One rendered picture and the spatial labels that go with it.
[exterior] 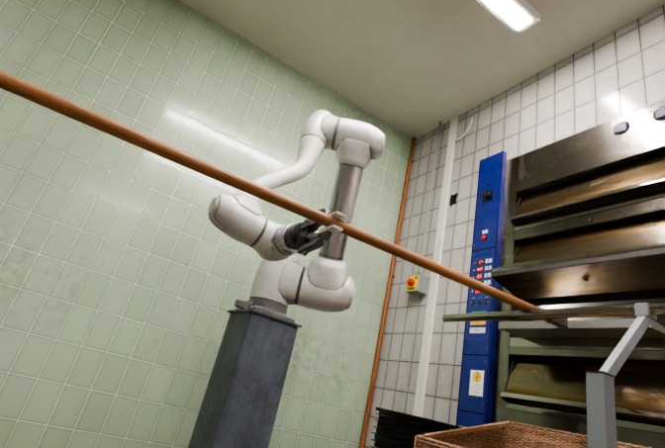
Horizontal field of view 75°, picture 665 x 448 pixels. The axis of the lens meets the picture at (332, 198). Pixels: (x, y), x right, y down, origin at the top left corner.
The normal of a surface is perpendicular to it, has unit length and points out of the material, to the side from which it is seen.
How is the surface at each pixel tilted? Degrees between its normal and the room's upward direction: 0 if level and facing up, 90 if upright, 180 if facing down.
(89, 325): 90
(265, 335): 90
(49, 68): 90
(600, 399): 90
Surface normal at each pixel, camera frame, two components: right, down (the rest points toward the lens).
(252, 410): 0.58, -0.22
